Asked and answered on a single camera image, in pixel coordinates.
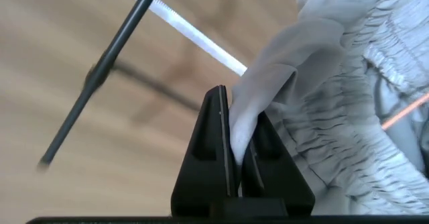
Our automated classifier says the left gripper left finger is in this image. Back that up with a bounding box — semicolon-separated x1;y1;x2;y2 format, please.
170;85;241;218

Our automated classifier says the black clothes rack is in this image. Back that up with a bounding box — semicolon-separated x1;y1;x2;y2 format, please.
36;0;166;171

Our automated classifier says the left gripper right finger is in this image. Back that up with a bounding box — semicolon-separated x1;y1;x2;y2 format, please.
240;111;316;217

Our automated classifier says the pink clothes hanger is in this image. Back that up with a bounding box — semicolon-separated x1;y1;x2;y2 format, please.
381;92;429;131

